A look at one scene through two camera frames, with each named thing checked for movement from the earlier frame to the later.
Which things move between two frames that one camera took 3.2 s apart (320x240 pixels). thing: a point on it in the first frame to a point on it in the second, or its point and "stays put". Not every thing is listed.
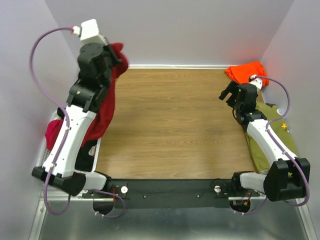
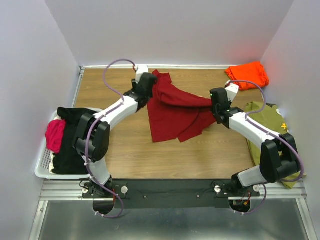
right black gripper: x=233 y=87 to x=228 y=100
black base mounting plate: x=170 y=193 stays put
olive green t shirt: x=269 y=113 stays put
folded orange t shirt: x=241 y=73 stays put
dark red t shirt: x=104 y=114 to x=175 y=113
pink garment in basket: x=52 y=130 stays put
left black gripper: x=114 y=61 to x=134 y=83
